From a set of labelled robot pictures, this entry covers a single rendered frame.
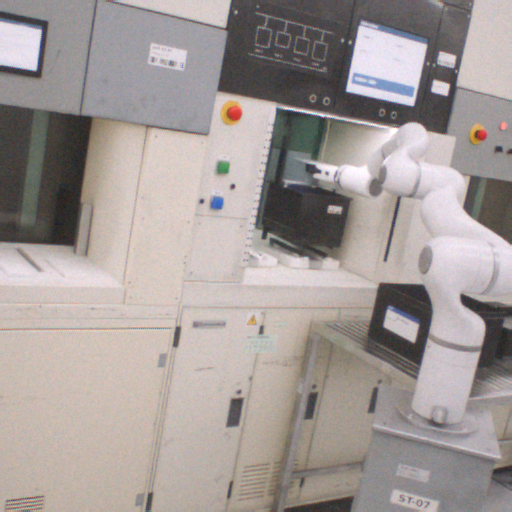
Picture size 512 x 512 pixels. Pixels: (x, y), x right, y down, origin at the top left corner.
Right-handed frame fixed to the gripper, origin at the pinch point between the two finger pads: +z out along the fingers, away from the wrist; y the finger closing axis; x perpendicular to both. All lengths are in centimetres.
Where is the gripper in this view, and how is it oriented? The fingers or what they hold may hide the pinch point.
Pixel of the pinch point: (315, 168)
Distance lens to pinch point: 260.8
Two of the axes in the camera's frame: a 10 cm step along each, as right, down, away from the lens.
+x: 1.9, -9.6, -2.1
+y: 8.2, 0.3, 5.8
